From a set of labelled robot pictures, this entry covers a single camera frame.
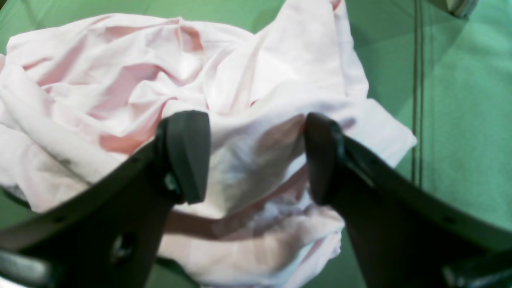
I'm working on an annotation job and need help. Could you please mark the pink t-shirt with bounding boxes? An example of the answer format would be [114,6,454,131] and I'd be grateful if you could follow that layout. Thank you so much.
[1,0,416,288]

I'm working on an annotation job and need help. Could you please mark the green table cloth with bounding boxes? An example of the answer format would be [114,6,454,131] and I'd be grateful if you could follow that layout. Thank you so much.
[1,0,512,288]

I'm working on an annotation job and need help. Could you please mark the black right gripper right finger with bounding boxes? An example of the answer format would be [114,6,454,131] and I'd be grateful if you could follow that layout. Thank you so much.
[304,113,512,288]

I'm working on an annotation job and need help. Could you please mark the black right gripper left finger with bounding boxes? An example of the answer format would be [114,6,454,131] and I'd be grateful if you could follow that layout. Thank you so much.
[1,110,211,288]

